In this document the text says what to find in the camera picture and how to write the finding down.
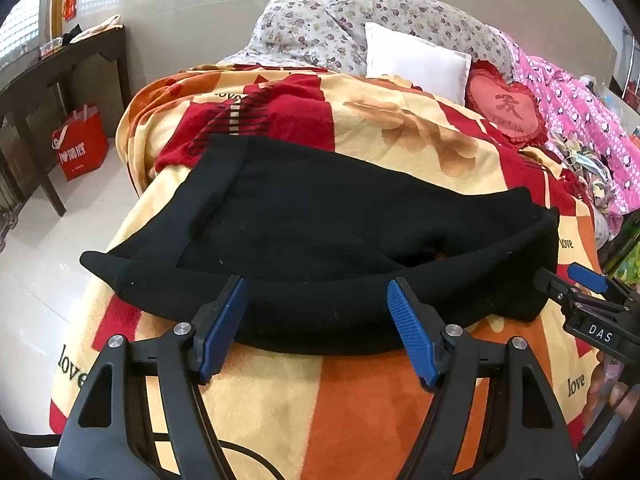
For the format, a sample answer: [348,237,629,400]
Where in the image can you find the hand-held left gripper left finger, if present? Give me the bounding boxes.
[52,275,251,480]

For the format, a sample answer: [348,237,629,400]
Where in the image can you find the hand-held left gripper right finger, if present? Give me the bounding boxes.
[387,275,583,480]

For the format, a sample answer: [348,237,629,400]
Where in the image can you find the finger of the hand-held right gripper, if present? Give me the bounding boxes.
[532,267,607,312]
[567,261,640,307]

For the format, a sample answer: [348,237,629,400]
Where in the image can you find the black pants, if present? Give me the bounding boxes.
[80,132,560,356]

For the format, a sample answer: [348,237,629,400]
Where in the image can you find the person's right hand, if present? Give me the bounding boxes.
[585,353,637,412]

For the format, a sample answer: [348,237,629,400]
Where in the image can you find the green printed box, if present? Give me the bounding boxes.
[602,210,640,283]

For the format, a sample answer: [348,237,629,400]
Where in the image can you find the multicoloured patchwork cloth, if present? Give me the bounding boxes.
[546,130,626,223]

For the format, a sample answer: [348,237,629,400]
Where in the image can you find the pink printed blanket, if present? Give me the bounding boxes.
[500,30,640,233]

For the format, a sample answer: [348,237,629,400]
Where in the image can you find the red heart cushion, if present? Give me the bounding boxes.
[465,60,549,149]

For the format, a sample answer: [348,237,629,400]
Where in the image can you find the orange red printed blanket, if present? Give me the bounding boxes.
[49,62,608,480]

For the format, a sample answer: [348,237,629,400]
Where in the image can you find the red shopping bag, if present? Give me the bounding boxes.
[51,103,110,182]

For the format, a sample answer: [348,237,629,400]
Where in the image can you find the white pillow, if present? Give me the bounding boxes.
[364,21,473,107]

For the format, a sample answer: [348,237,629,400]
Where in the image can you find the floral quilt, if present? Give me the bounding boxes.
[320,0,517,81]

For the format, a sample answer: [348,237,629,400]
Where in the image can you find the floral pillow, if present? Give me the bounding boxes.
[219,0,368,77]

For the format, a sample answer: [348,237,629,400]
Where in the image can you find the dark wooden table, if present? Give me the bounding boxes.
[0,25,133,218]

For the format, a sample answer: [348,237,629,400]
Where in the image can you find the pink cloth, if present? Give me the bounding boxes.
[75,13,124,41]

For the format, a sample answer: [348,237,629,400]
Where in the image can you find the black cable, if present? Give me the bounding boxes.
[9,429,282,480]

